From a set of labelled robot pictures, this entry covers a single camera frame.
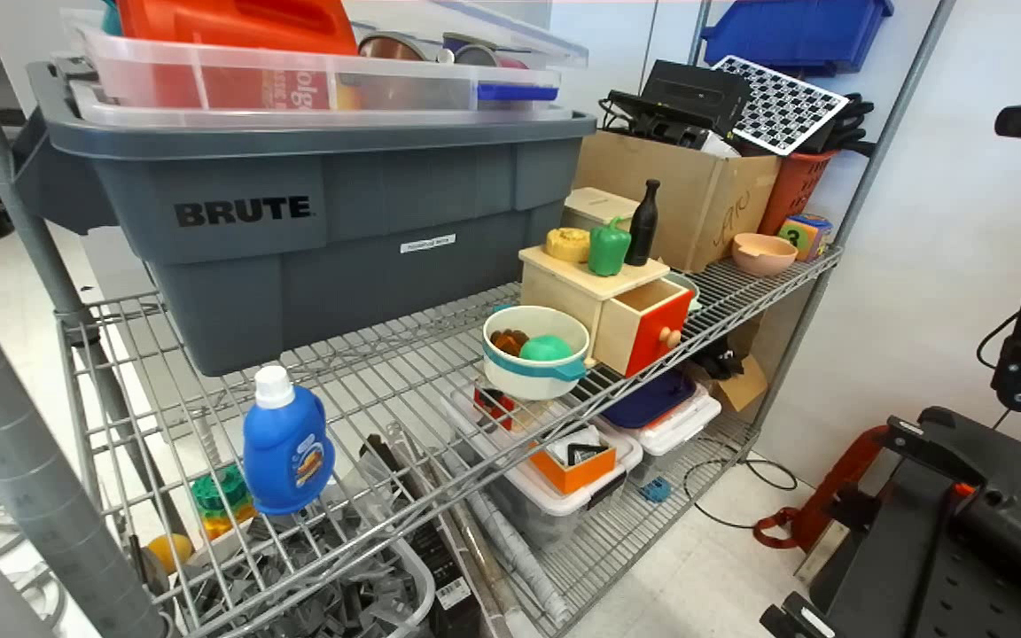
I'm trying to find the black toy bottle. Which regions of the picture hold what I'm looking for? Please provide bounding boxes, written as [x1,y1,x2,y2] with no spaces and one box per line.
[623,182,660,266]

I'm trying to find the white bowl teal rim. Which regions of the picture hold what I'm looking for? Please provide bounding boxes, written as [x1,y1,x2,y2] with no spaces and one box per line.
[481,304,589,402]

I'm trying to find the pink bowl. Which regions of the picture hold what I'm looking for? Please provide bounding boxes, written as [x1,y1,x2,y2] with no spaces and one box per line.
[729,234,798,277]

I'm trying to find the blue detergent bottle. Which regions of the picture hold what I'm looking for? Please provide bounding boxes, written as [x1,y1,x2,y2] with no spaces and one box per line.
[241,362,335,519]

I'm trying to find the brown toy food piece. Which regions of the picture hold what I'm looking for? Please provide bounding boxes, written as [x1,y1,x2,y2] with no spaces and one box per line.
[490,329,529,354]

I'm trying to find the teal toy ball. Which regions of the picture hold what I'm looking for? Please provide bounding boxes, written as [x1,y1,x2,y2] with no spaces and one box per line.
[523,335,571,362]

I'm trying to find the wooden box with red drawer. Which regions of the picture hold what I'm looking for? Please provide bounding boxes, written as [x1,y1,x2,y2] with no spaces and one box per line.
[519,247,696,375]

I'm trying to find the green toy bell pepper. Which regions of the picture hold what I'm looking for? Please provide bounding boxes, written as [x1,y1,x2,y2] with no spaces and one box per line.
[589,220,631,277]

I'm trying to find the small wooden slot box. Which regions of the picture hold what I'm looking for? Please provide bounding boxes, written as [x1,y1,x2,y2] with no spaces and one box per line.
[564,190,640,232]

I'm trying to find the clear bin with orange item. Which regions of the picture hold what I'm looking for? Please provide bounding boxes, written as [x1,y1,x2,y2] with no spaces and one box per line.
[447,390,641,519]

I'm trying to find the clear bin with blue lid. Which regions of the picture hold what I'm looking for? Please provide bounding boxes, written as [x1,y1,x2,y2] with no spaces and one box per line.
[598,372,722,458]

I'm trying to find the brown cardboard box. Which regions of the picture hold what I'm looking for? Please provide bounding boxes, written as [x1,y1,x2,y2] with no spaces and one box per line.
[573,130,780,272]

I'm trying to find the clear plastic lidded bin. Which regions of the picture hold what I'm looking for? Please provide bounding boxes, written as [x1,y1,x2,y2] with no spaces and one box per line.
[69,34,568,130]

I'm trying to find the grey Brute storage tote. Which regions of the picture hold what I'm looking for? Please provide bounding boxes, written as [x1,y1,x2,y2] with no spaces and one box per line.
[17,58,591,375]

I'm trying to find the colourful toy block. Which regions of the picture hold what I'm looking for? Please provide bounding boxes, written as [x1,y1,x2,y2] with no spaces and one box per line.
[780,220,826,264]

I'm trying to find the terracotta plastic pot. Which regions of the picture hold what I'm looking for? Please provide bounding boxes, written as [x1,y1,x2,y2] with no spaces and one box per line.
[759,154,829,234]

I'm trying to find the white perforated grid panel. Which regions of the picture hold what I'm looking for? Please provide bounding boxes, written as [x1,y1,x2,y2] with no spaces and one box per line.
[718,54,848,156]

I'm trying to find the green toy stacking cups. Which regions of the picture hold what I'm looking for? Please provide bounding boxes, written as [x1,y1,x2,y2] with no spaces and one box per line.
[191,465,256,539]

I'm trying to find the orange plastic container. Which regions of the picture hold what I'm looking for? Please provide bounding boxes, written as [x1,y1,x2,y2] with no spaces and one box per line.
[116,0,357,58]

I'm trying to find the black robot mobile base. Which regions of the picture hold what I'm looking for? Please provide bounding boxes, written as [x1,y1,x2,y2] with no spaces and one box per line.
[752,407,1021,638]

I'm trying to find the metal wire shelf rack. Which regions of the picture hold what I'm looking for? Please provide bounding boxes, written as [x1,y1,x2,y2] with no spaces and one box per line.
[0,0,960,638]

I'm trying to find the black cable on floor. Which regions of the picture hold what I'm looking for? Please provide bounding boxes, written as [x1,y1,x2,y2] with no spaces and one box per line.
[682,435,800,535]

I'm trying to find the white wire basket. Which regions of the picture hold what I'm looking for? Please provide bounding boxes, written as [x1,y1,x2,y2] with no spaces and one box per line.
[156,499,438,638]

